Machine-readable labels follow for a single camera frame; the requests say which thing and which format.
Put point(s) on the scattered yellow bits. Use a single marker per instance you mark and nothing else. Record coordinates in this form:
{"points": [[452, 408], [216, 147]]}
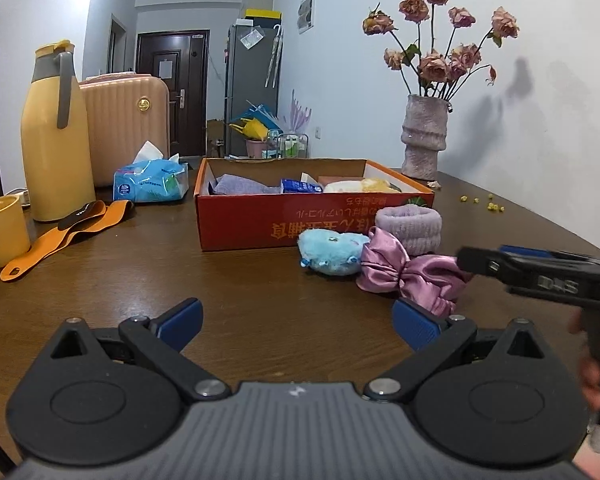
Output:
{"points": [[491, 206]]}

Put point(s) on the purple artificial flower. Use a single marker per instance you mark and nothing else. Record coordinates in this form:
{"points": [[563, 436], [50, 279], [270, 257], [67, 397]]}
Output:
{"points": [[299, 110]]}

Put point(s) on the pink bucket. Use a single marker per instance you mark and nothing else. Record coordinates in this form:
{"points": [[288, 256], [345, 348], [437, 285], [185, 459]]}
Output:
{"points": [[256, 148]]}

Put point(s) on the dried pink roses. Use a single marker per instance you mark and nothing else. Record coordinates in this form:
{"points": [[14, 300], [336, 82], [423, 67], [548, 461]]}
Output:
{"points": [[432, 67]]}

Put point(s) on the pink satin bow scrunchie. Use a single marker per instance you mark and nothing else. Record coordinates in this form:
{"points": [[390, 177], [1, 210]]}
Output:
{"points": [[405, 270]]}

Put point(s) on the yellow soft item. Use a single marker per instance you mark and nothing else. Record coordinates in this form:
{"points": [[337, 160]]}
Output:
{"points": [[380, 185]]}

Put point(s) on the yellow box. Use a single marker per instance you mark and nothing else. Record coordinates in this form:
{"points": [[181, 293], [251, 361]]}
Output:
{"points": [[262, 14]]}

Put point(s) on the paper notice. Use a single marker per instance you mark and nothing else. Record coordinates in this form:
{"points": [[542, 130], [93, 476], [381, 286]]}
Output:
{"points": [[165, 68]]}

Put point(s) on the dark brown door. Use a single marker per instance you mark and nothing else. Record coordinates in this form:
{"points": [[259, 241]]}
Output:
{"points": [[195, 85]]}

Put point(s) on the brown carton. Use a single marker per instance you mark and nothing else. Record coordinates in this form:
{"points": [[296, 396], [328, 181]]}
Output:
{"points": [[215, 132]]}

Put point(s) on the blue packet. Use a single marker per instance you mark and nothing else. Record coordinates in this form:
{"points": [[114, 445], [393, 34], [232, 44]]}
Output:
{"points": [[300, 186]]}

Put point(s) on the small white object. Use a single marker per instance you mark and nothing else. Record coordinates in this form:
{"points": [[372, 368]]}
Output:
{"points": [[17, 192]]}

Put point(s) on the pale pink ribbed vase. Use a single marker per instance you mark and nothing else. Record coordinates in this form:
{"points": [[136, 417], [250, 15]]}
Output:
{"points": [[422, 140]]}

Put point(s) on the yellow mug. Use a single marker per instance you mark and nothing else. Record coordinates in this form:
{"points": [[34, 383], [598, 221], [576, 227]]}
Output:
{"points": [[2, 235]]}

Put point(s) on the yellow thermos jug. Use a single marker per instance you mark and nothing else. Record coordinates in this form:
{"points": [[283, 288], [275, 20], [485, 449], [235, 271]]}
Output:
{"points": [[55, 160]]}

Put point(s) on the pile of blue yellow bags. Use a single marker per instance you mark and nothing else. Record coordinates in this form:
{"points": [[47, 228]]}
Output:
{"points": [[255, 127]]}

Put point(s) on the purple fluffy wristband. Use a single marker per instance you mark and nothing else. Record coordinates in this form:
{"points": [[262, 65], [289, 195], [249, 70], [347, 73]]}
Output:
{"points": [[410, 225]]}

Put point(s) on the blue tissue pack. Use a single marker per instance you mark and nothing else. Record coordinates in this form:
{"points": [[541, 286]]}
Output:
{"points": [[150, 182]]}

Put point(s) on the rack with bottles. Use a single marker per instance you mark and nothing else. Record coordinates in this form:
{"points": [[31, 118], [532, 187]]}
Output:
{"points": [[291, 146]]}

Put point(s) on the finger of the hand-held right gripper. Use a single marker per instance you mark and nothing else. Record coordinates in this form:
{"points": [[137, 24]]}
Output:
{"points": [[485, 262], [525, 250]]}

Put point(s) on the red cardboard box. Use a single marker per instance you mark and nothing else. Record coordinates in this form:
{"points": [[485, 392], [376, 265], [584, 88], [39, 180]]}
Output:
{"points": [[240, 222]]}

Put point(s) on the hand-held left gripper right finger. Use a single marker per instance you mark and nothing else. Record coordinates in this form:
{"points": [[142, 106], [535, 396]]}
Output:
{"points": [[415, 327]]}

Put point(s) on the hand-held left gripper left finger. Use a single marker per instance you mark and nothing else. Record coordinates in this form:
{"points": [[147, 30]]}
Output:
{"points": [[182, 320]]}

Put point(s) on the pink suitcase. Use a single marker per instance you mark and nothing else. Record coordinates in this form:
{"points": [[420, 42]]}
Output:
{"points": [[125, 130]]}

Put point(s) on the white folded umbrella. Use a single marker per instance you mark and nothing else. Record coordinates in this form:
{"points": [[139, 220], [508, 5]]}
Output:
{"points": [[275, 55]]}

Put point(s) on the purple folded cloth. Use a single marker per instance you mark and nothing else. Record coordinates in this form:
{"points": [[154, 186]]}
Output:
{"points": [[240, 185]]}

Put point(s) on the wall picture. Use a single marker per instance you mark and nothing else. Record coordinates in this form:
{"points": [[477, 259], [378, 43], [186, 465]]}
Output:
{"points": [[306, 12]]}

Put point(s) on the clear plastic pouch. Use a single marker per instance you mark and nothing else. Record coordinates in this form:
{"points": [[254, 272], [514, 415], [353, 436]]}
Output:
{"points": [[253, 37]]}

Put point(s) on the person's right hand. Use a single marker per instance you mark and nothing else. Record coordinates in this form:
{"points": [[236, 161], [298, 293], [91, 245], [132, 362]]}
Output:
{"points": [[591, 380]]}

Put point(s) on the grey refrigerator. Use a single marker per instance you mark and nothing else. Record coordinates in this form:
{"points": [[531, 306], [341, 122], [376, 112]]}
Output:
{"points": [[245, 85]]}

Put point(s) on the blue plush toy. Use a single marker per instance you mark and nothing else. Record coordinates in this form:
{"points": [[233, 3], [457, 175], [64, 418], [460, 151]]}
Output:
{"points": [[330, 250]]}

